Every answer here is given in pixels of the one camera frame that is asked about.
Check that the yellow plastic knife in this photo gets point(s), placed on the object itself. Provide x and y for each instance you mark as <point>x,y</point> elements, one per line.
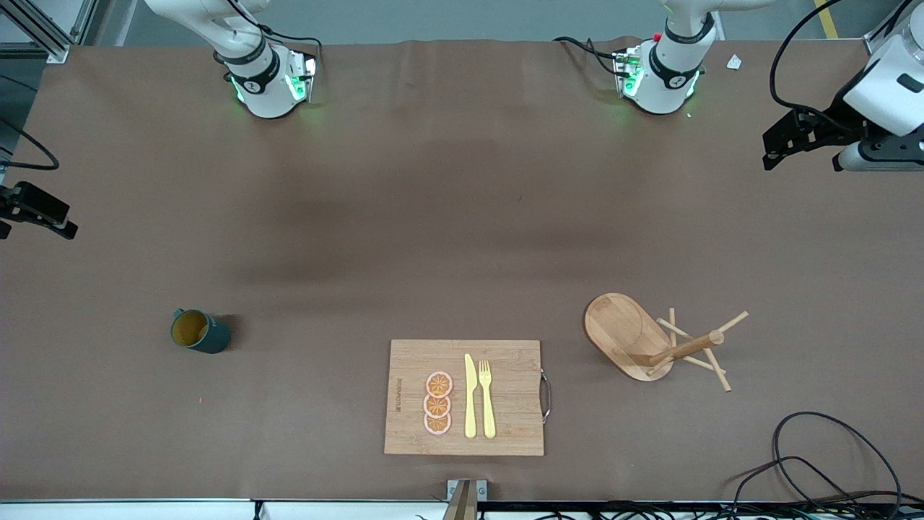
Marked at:
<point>471,404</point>

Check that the orange slice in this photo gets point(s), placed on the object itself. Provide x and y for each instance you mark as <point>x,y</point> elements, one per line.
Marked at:
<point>437,406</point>
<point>439,384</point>
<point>437,424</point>

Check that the small white paper scrap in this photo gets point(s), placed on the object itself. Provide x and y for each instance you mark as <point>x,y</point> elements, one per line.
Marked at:
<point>734,62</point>

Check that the yellow plastic fork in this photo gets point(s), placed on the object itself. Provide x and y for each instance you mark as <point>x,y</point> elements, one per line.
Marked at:
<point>488,412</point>

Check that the wooden cup rack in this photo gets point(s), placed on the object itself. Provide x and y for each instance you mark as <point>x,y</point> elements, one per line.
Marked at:
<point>621,332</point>

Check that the dark teal ribbed cup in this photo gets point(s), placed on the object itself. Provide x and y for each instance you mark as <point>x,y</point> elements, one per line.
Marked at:
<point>215,336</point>

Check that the wooden cutting board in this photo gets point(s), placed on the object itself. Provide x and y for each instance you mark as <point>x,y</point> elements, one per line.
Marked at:
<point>505,433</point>

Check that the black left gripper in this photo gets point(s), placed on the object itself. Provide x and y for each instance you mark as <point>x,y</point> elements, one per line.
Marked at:
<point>837,119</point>

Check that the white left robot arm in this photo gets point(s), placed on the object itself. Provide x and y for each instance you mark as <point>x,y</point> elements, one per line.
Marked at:
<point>671,79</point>

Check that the aluminium frame profile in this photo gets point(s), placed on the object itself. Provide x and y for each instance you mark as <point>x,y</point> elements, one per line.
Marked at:
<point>50,36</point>
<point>882,32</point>

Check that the brown table cover mat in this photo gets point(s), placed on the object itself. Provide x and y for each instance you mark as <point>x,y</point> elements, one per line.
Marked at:
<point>361,217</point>

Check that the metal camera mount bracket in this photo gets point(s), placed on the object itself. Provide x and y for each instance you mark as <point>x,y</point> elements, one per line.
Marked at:
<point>465,498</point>

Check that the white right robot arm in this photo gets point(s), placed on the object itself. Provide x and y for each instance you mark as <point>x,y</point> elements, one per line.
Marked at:
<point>261,87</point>

